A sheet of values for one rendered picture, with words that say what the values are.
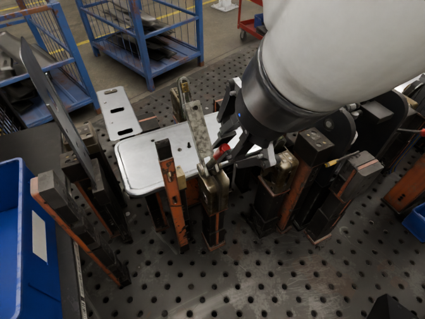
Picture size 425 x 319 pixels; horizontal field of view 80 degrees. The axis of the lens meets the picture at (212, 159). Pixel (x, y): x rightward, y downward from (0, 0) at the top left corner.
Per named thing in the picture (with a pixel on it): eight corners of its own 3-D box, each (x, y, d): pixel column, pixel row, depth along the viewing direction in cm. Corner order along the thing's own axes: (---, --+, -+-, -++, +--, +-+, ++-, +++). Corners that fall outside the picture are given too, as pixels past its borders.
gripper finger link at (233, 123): (241, 118, 32) (238, 108, 32) (216, 136, 42) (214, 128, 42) (268, 110, 33) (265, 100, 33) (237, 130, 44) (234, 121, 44)
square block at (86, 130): (123, 190, 99) (90, 118, 72) (128, 206, 94) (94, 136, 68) (102, 197, 97) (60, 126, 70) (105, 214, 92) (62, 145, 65)
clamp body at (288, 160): (263, 208, 94) (284, 135, 66) (281, 234, 87) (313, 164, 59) (241, 218, 91) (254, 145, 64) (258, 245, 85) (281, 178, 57)
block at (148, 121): (167, 161, 110) (157, 108, 89) (176, 179, 103) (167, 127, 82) (146, 168, 107) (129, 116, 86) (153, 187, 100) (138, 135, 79)
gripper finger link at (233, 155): (271, 115, 33) (276, 125, 32) (245, 148, 43) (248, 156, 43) (244, 124, 32) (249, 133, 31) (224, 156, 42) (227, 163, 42)
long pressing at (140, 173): (417, 52, 115) (419, 49, 114) (468, 76, 102) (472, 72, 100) (111, 144, 76) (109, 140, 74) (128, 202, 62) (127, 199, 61)
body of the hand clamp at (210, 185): (216, 227, 89) (218, 162, 62) (225, 244, 85) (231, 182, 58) (201, 234, 87) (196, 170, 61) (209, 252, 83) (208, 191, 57)
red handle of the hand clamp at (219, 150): (214, 159, 62) (233, 139, 47) (217, 168, 61) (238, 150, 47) (198, 165, 61) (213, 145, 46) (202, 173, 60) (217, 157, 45)
